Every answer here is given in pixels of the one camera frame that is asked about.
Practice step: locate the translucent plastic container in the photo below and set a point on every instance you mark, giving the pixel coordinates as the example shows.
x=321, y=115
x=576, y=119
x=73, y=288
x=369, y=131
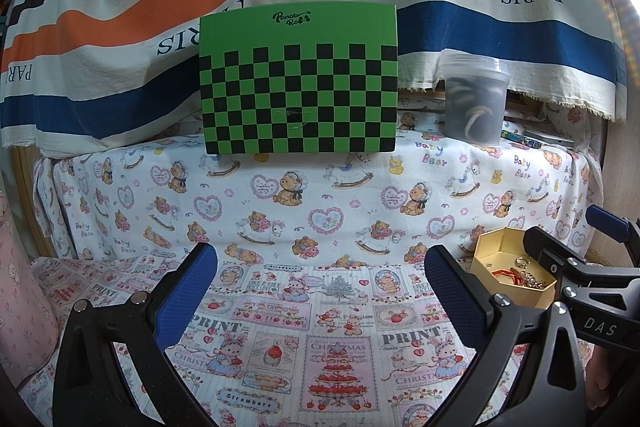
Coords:
x=472, y=102

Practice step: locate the patchwork print cloth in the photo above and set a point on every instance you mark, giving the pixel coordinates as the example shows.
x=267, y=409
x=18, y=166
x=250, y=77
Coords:
x=300, y=307

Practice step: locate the gold octagonal box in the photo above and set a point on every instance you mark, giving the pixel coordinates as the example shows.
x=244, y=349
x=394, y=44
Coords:
x=487, y=252

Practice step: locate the white bear print cloth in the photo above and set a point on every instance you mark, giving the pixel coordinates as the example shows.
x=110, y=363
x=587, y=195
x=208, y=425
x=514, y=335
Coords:
x=250, y=207

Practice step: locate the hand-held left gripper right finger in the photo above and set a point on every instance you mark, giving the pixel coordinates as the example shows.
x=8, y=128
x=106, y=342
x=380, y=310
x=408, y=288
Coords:
x=455, y=299

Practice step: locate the pink cloth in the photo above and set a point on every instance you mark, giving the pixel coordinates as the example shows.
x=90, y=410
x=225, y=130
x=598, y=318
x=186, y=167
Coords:
x=25, y=297

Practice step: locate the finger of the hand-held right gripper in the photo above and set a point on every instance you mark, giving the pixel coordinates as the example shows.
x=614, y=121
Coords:
x=562, y=264
x=607, y=221

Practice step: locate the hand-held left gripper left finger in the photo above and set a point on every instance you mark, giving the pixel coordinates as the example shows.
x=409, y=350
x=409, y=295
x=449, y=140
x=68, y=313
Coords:
x=184, y=302

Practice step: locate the green black checkered board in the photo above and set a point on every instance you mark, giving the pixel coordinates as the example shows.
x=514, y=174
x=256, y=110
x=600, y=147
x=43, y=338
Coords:
x=300, y=27

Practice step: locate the colourful pen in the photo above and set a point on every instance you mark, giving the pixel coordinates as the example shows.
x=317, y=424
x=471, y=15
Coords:
x=517, y=139

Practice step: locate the wooden bed frame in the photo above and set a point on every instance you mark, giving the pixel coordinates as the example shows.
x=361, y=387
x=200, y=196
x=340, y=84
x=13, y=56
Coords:
x=25, y=187

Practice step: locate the white flat object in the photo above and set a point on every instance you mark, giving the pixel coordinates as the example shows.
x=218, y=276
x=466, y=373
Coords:
x=550, y=138

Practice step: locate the person's right hand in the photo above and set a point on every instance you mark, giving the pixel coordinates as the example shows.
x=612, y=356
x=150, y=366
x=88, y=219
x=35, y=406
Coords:
x=602, y=377

